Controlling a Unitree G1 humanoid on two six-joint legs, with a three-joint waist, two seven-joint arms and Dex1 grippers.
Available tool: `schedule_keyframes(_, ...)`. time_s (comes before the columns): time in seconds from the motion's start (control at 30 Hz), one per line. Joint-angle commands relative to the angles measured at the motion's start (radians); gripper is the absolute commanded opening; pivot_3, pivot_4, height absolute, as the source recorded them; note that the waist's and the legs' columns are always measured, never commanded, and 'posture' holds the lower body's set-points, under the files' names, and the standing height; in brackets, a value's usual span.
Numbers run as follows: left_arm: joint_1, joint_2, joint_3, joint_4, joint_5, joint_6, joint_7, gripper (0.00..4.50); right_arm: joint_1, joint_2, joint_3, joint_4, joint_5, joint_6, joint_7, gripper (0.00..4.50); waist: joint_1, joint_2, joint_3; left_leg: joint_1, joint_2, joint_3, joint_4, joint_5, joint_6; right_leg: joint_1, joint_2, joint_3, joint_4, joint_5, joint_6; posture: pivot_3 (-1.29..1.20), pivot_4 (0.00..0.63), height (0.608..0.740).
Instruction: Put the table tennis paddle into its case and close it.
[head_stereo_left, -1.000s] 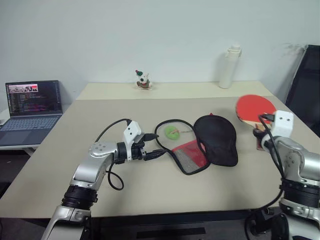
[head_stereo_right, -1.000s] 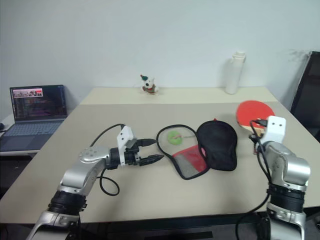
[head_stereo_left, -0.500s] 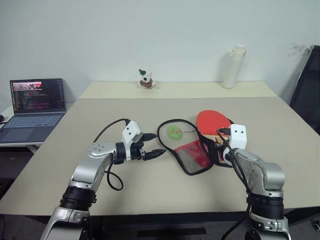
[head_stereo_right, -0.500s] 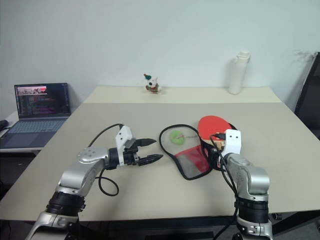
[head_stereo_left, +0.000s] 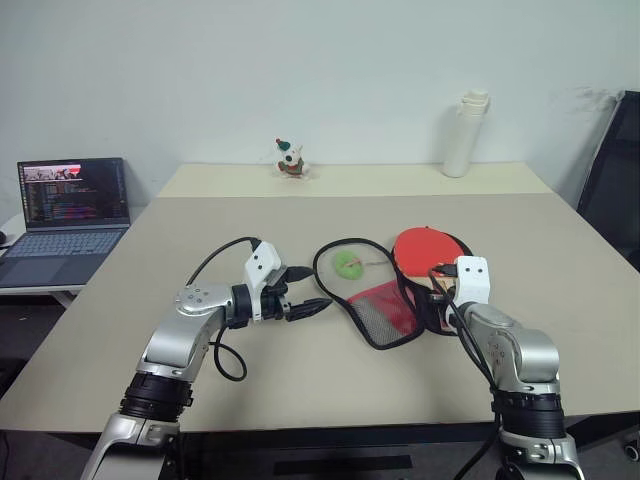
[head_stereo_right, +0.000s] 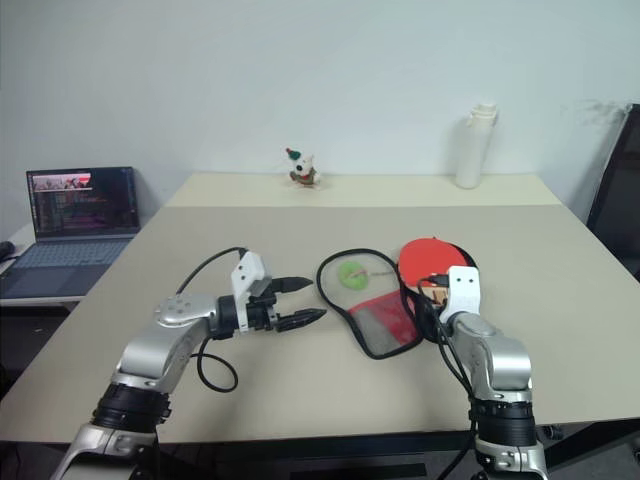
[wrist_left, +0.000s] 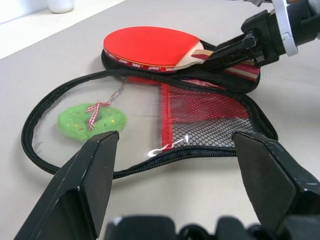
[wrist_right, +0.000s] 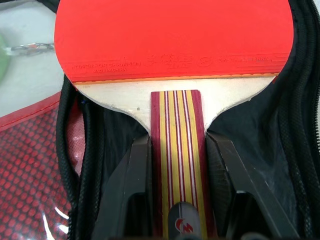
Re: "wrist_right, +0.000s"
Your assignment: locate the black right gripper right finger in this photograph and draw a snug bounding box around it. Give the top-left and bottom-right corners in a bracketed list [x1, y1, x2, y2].
[205, 130, 301, 240]

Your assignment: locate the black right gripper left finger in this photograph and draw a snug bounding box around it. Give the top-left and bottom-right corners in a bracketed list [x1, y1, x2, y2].
[91, 134, 154, 240]

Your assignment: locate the red table tennis paddle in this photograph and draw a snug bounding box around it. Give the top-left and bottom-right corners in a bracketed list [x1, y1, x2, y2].
[53, 0, 294, 240]

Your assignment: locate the red and black paddle case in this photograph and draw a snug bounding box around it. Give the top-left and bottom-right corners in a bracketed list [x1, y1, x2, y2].
[0, 0, 320, 240]

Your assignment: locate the pale green object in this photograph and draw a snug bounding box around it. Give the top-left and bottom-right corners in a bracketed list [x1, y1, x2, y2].
[0, 33, 12, 83]

